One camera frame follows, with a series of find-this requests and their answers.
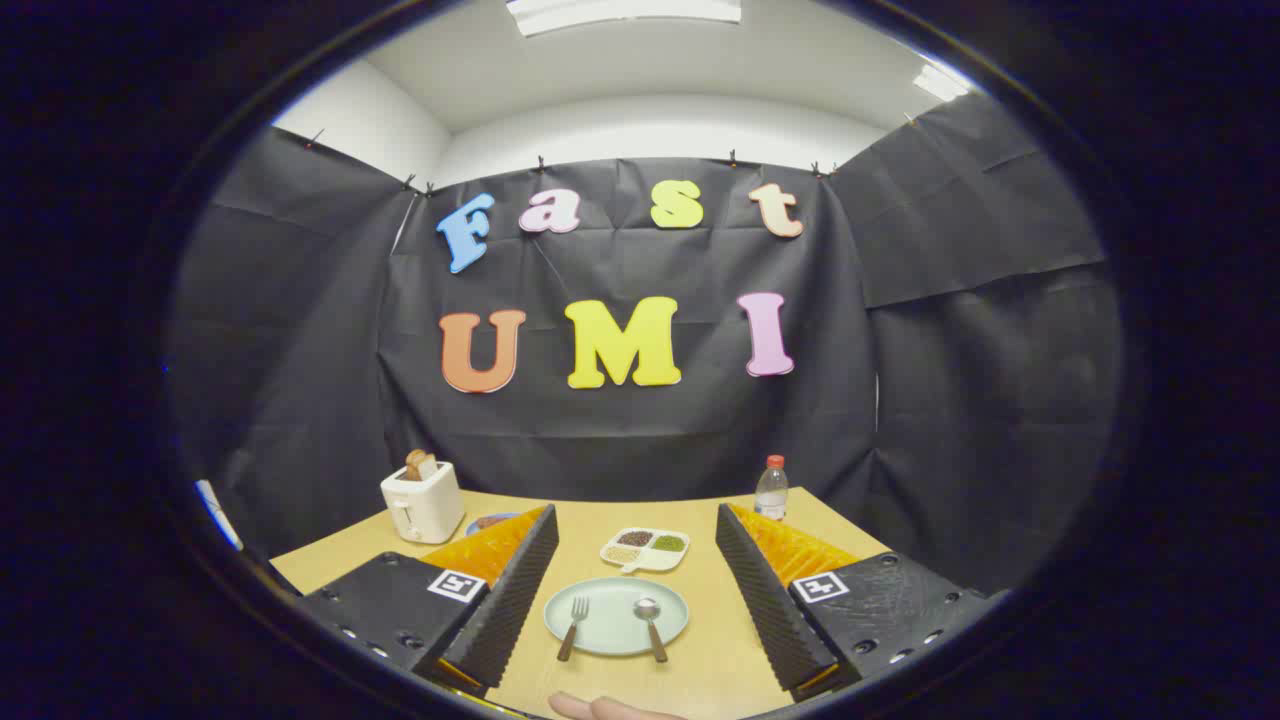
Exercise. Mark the meat and vegetable serving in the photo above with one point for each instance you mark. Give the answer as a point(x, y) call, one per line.
point(494, 521)

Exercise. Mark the light green round plate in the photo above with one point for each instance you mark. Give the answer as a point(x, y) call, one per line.
point(615, 637)

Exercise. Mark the white flat object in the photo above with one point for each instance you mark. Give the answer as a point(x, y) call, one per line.
point(218, 515)

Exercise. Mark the black backdrop cloth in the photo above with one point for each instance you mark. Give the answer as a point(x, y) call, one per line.
point(620, 430)

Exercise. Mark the toasted bread slice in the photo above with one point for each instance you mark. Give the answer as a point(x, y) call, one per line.
point(418, 465)

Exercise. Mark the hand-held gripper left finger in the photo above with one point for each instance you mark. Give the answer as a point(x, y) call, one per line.
point(510, 600)

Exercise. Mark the white divided dish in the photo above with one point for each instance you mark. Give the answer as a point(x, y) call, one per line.
point(648, 564)

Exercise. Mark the white toaster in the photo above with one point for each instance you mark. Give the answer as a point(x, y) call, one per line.
point(425, 505)

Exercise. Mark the dark brown beans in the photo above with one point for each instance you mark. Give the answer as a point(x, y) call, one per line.
point(635, 538)

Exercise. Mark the small blue plate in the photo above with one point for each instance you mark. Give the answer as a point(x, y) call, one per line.
point(473, 527)

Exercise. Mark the small ceiling light panel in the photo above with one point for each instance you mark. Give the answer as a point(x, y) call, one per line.
point(940, 82)

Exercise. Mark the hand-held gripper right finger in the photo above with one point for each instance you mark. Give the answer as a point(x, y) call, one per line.
point(765, 600)

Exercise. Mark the green mung beans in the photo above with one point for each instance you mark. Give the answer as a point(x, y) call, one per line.
point(668, 543)

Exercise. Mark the pale yellow beans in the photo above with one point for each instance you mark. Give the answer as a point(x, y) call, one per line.
point(620, 554)

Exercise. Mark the clear plastic water bottle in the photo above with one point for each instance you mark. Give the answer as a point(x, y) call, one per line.
point(771, 495)

